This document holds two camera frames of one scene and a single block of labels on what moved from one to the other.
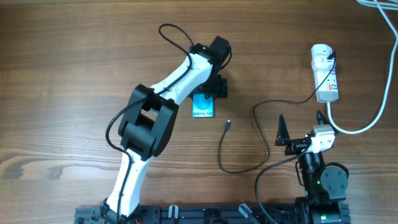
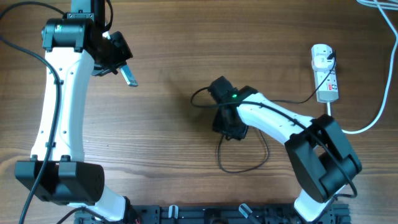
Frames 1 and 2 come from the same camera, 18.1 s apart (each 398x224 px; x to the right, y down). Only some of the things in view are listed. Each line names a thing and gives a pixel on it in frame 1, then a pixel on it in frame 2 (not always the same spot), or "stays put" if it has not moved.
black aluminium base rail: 198,214 stays put
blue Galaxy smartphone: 202,107 to 128,75
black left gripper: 219,89 to 125,55
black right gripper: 295,145 to 218,127
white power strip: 328,91 stays put
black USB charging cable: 331,55 stays put
